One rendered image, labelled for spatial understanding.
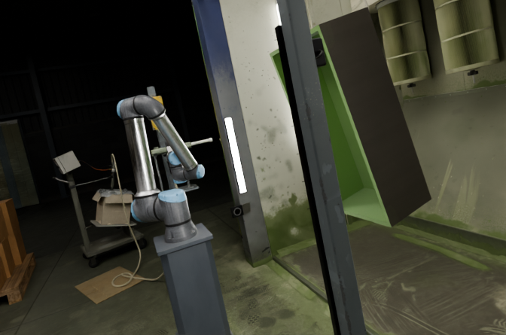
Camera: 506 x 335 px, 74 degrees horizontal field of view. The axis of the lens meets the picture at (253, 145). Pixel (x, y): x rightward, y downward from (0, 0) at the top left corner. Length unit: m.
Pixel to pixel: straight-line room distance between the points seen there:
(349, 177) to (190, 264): 1.35
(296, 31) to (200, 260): 1.46
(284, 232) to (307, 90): 2.30
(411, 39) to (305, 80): 2.44
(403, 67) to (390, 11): 0.48
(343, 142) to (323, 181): 1.81
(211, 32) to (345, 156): 1.43
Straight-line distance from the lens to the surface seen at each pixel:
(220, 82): 2.75
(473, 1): 2.86
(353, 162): 2.67
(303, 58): 0.81
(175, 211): 1.95
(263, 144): 2.83
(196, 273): 1.99
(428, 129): 3.34
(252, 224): 2.87
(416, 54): 3.20
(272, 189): 2.89
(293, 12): 0.82
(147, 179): 2.06
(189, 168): 2.22
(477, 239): 2.81
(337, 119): 2.58
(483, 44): 2.83
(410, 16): 3.24
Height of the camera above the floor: 1.23
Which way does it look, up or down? 5 degrees down
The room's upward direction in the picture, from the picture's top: 12 degrees counter-clockwise
